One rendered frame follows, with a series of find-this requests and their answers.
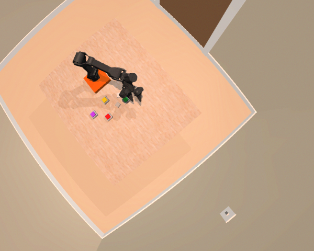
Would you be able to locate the red button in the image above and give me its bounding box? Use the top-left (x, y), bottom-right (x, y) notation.
top-left (104, 113), bottom-right (113, 121)

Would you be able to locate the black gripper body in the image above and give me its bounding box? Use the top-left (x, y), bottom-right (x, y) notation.
top-left (123, 82), bottom-right (144, 95)

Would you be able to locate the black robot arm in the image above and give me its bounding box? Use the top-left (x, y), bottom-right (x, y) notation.
top-left (72, 51), bottom-right (137, 98)

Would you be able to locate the yellow button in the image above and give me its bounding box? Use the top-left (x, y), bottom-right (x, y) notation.
top-left (101, 96), bottom-right (109, 104)

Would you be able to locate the green button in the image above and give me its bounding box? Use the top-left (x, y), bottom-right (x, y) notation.
top-left (121, 97), bottom-right (130, 104)

